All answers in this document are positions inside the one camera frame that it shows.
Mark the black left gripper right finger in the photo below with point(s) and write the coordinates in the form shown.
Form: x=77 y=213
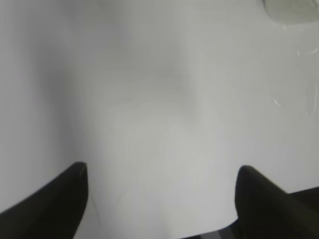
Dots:
x=265 y=211

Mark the white paper cup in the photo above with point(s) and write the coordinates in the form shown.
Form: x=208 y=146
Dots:
x=292 y=11

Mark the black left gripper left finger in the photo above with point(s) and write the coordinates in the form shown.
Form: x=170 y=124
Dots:
x=53 y=212

